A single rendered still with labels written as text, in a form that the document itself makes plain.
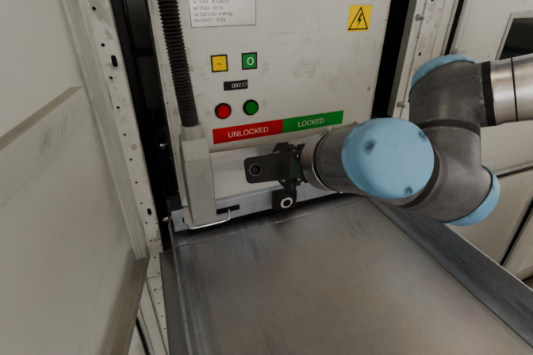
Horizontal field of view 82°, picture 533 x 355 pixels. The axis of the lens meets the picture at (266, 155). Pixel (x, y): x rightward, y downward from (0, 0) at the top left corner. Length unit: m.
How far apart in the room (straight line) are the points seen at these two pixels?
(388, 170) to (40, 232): 0.38
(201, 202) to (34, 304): 0.29
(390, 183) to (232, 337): 0.38
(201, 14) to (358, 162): 0.39
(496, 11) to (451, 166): 0.55
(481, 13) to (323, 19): 0.37
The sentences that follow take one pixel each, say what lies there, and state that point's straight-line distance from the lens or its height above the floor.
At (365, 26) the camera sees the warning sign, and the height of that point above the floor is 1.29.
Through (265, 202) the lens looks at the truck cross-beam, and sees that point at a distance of 0.78.
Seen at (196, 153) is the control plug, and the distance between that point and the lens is 0.55.
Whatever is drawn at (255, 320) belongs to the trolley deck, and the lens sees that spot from 0.61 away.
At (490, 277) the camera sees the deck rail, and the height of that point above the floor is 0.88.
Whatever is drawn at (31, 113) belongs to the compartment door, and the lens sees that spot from 0.43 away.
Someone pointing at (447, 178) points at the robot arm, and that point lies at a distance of 0.42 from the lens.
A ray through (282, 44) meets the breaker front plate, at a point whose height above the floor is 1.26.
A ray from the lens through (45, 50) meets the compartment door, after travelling 0.48.
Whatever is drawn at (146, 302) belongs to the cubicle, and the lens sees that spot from 0.86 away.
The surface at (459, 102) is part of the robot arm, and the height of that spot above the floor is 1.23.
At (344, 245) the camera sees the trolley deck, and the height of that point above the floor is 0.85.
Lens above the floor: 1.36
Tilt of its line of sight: 29 degrees down
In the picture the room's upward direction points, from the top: straight up
